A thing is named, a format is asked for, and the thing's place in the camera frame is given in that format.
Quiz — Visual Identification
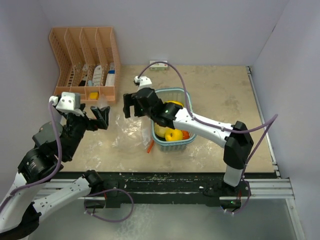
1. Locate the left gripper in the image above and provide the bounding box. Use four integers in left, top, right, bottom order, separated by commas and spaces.
63, 102, 110, 159

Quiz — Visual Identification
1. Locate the clear zip top bag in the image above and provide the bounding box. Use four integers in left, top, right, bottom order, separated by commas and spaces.
112, 114, 152, 152

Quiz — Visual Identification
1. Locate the yellow apple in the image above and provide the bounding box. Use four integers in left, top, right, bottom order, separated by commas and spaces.
165, 128, 183, 142

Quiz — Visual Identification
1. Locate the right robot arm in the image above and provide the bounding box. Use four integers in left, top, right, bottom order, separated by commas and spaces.
123, 87, 254, 196

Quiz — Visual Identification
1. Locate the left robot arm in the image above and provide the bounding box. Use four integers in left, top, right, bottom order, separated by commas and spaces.
0, 106, 110, 240

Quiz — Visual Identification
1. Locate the yellow small box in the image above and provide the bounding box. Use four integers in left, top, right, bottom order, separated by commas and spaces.
89, 92, 99, 100

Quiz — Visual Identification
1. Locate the white blue box in organizer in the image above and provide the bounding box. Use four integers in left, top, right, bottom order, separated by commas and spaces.
104, 62, 116, 87

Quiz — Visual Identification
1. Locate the white bottle in organizer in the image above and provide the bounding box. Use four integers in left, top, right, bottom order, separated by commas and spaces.
92, 65, 104, 87

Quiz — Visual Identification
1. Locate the yellow banana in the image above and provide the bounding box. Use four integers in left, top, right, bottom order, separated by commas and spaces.
164, 100, 184, 108

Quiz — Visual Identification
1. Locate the light blue plastic basket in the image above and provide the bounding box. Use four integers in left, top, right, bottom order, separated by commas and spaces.
151, 87, 196, 152

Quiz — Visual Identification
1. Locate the green white small box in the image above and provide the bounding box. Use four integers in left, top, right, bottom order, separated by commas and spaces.
149, 60, 168, 71

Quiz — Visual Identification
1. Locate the pink desk organizer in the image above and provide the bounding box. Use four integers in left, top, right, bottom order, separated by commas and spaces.
49, 26, 122, 104

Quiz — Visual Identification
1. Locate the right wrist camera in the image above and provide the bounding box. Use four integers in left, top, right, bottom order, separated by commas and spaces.
133, 76, 153, 91

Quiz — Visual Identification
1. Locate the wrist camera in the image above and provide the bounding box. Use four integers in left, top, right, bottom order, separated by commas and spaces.
49, 92, 84, 117
133, 76, 153, 91

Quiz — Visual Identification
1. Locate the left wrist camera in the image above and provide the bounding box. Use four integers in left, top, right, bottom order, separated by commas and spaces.
49, 92, 84, 117

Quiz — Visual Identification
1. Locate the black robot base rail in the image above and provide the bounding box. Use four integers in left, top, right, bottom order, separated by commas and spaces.
49, 171, 276, 208

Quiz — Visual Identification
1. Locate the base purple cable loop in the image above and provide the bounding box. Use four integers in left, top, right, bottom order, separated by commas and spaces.
83, 187, 135, 223

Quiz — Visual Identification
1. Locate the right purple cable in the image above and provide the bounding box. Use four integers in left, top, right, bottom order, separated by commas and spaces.
136, 62, 279, 216

